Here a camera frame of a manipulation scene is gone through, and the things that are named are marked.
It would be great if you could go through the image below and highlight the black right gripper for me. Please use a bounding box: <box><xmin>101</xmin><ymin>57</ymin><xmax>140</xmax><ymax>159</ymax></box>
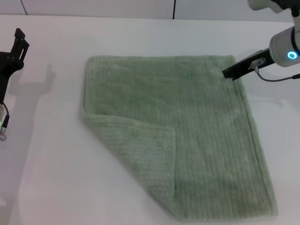
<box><xmin>222</xmin><ymin>49</ymin><xmax>274</xmax><ymax>82</ymax></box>

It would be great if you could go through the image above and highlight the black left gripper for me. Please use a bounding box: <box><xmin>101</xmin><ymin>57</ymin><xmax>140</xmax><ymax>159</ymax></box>
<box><xmin>0</xmin><ymin>28</ymin><xmax>30</xmax><ymax>104</ymax></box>

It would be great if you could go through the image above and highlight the green ribbed towel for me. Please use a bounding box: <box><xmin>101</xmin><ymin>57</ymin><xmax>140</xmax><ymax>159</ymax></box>
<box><xmin>78</xmin><ymin>54</ymin><xmax>279</xmax><ymax>222</ymax></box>

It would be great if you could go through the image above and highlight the thin right wrist cable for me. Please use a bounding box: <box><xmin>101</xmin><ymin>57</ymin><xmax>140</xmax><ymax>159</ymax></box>
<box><xmin>249</xmin><ymin>57</ymin><xmax>300</xmax><ymax>83</ymax></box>

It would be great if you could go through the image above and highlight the thin wrist cable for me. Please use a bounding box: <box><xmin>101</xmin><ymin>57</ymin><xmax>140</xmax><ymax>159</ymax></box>
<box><xmin>0</xmin><ymin>104</ymin><xmax>11</xmax><ymax>141</ymax></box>
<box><xmin>249</xmin><ymin>57</ymin><xmax>300</xmax><ymax>83</ymax></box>

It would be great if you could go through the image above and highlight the thin left wrist cable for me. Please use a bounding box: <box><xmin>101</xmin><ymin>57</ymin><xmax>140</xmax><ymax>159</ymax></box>
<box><xmin>0</xmin><ymin>104</ymin><xmax>11</xmax><ymax>141</ymax></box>

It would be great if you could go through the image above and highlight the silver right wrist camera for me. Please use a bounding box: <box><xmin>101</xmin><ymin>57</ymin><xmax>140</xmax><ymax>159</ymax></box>
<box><xmin>247</xmin><ymin>0</ymin><xmax>293</xmax><ymax>13</ymax></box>

